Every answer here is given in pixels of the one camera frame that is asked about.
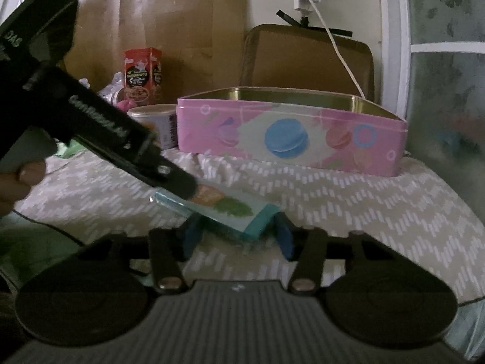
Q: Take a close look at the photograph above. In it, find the teal printed sponge pack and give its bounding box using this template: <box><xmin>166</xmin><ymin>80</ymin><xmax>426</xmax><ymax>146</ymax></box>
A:
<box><xmin>151</xmin><ymin>183</ymin><xmax>279</xmax><ymax>241</ymax></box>

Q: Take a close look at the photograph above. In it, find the light green soft cloth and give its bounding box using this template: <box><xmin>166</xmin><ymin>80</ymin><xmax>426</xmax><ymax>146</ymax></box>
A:
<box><xmin>55</xmin><ymin>140</ymin><xmax>86</xmax><ymax>160</ymax></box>

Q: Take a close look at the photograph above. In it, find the person's left hand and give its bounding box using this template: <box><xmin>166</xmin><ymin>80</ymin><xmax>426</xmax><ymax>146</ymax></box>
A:
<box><xmin>0</xmin><ymin>160</ymin><xmax>47</xmax><ymax>217</ymax></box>

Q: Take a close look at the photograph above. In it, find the white round snack can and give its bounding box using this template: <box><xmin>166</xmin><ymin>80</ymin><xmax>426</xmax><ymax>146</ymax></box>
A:
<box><xmin>127</xmin><ymin>104</ymin><xmax>178</xmax><ymax>150</ymax></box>

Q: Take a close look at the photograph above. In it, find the pink fluffy ball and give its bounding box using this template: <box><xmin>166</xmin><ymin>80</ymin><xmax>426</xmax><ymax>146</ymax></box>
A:
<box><xmin>116</xmin><ymin>99</ymin><xmax>137</xmax><ymax>113</ymax></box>

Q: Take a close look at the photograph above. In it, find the clear plastic bag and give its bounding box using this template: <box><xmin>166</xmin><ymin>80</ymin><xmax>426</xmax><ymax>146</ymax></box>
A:
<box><xmin>97</xmin><ymin>72</ymin><xmax>124</xmax><ymax>106</ymax></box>

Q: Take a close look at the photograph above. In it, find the red snack box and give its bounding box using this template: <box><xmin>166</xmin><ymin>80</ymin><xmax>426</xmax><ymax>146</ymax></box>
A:
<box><xmin>124</xmin><ymin>48</ymin><xmax>162</xmax><ymax>106</ymax></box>

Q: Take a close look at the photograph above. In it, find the pink macaron tin box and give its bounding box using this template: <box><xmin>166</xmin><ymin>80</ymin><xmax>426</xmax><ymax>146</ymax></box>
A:
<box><xmin>177</xmin><ymin>86</ymin><xmax>408</xmax><ymax>177</ymax></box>

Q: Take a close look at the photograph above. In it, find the brown cardboard sheet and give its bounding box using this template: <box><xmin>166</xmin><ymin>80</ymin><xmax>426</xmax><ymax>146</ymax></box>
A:
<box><xmin>64</xmin><ymin>0</ymin><xmax>247</xmax><ymax>103</ymax></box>

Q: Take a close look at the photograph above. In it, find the brown chair back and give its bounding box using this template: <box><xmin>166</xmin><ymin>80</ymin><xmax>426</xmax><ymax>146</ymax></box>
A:
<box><xmin>240</xmin><ymin>24</ymin><xmax>375</xmax><ymax>101</ymax></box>

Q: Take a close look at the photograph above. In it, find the black thin cable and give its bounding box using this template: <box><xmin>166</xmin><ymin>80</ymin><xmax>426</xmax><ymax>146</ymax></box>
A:
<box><xmin>11</xmin><ymin>208</ymin><xmax>86</xmax><ymax>249</ymax></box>

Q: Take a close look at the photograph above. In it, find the white charging cable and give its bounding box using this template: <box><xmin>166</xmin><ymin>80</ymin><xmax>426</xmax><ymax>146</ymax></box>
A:
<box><xmin>296</xmin><ymin>0</ymin><xmax>367</xmax><ymax>100</ymax></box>

